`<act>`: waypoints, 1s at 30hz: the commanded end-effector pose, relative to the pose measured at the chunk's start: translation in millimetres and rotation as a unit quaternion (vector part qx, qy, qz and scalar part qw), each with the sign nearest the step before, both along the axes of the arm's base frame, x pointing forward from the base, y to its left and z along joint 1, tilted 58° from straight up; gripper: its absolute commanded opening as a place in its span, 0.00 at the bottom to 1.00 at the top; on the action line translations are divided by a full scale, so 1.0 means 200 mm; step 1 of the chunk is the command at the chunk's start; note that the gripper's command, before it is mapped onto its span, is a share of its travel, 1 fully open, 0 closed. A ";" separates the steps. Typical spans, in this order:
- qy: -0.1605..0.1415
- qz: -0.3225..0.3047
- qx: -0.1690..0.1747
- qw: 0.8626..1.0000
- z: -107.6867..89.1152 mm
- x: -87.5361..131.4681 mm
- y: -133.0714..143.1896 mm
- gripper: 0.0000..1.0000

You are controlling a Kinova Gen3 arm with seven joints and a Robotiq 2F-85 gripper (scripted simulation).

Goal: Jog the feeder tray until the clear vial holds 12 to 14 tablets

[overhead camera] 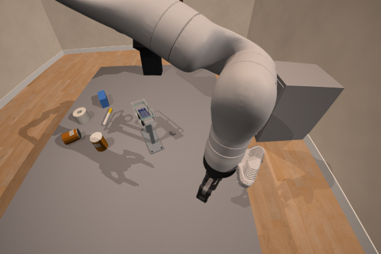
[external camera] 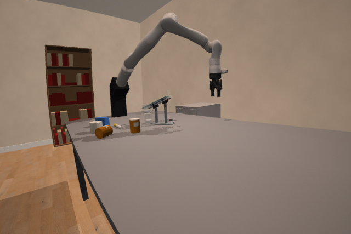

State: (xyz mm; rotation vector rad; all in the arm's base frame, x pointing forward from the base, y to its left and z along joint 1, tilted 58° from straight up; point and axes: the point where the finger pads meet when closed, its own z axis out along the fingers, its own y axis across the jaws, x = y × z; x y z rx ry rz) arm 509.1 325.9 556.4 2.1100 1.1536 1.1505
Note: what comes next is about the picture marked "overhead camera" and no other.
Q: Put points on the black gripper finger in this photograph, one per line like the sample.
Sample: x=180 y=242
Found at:
x=206 y=188

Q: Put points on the amber pill bottle with white cap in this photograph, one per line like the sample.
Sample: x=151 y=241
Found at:
x=99 y=142

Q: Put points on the orange pill bottle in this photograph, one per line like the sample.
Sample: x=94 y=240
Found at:
x=71 y=136

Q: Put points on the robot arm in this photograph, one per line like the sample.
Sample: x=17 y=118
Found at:
x=245 y=92

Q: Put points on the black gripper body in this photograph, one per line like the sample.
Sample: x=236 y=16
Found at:
x=215 y=174

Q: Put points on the blue block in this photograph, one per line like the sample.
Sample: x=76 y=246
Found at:
x=102 y=99

